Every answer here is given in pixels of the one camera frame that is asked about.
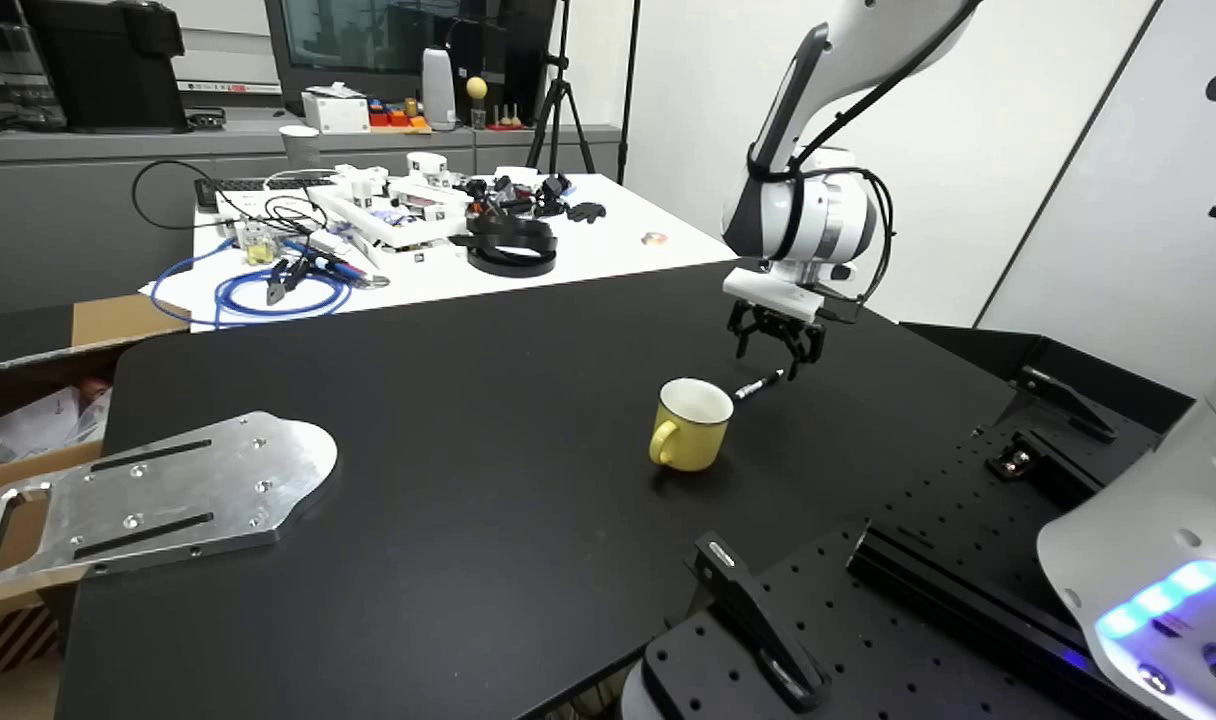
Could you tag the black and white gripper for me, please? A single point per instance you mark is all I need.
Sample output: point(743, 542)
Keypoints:
point(773, 305)

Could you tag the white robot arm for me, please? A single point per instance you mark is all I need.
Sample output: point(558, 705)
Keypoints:
point(1136, 557)

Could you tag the yellow mug white inside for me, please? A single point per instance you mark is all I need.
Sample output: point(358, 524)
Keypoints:
point(691, 427)

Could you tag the black clamp lever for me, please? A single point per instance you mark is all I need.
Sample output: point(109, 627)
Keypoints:
point(743, 605)

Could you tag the black round coiled object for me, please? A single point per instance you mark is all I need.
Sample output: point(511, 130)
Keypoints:
point(513, 244)

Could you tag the black perforated breadboard base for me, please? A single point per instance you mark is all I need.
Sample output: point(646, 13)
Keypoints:
point(924, 601)

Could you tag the white electronics tray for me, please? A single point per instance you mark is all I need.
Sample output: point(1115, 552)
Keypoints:
point(388, 210)

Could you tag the white cylinder speaker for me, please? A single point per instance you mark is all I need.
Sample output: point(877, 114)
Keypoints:
point(436, 86)

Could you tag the white box on counter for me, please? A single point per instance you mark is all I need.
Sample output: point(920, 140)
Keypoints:
point(335, 106)

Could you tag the white workbench table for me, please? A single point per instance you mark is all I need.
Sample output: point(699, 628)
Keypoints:
point(219, 289)

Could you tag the silver metal mounting plate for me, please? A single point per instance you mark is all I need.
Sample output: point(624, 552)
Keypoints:
point(198, 489)

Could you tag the cardboard box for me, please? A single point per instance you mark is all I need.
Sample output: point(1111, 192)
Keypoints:
point(55, 398)

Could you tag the black camera tripod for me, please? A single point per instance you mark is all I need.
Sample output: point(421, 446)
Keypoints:
point(558, 106)

